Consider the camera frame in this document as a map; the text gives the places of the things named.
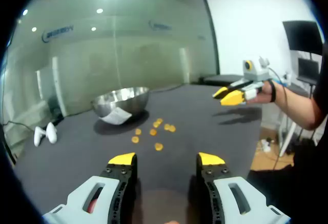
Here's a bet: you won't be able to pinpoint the black laptop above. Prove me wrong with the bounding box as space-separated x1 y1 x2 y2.
297 57 320 79

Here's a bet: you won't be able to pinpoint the black hanging cable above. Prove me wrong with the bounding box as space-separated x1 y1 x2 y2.
271 84 292 171

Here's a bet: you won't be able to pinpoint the person's right hand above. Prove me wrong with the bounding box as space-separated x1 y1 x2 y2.
247 79 277 105

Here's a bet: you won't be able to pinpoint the black table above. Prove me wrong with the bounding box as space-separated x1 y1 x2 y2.
12 84 264 224

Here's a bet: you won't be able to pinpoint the orange QQ candies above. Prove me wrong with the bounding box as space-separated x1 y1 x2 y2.
131 117 177 151

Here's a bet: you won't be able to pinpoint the black monitor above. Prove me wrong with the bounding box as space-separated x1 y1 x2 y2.
282 20 325 55

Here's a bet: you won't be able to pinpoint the black low bench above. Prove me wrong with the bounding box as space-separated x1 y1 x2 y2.
198 74 244 87

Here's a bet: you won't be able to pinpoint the white desk frame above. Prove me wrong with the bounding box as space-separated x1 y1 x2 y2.
278 111 304 157

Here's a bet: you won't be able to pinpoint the stainless steel bowl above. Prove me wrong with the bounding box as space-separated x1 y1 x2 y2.
91 86 151 125

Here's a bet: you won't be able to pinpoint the white paper label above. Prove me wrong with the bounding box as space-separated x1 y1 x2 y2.
99 107 133 126

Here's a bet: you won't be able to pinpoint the white power strip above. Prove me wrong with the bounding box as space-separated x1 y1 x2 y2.
259 137 273 153

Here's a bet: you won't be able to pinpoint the black wrist strap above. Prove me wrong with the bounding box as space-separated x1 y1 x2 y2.
268 79 277 104

